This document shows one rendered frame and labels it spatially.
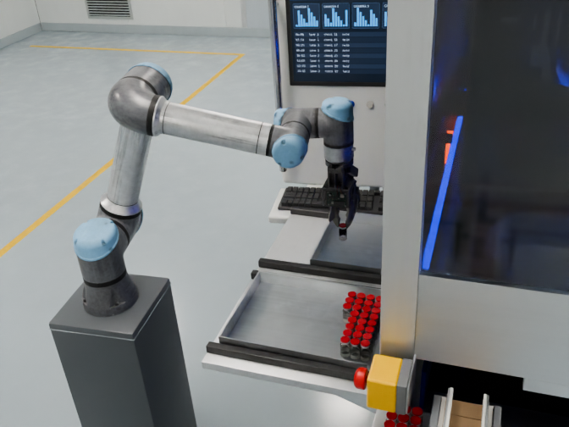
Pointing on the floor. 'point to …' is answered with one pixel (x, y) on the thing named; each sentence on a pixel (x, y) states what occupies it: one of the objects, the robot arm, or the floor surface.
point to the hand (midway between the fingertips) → (343, 221)
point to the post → (405, 169)
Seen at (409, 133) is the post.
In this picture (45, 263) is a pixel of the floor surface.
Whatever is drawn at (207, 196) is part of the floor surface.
